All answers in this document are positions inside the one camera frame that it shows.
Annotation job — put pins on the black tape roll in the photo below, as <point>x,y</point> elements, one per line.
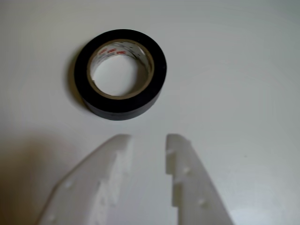
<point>80,77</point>

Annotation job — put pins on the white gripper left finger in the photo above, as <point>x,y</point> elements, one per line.
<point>89,182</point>

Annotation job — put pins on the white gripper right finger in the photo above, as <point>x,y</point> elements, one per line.
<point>194,187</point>

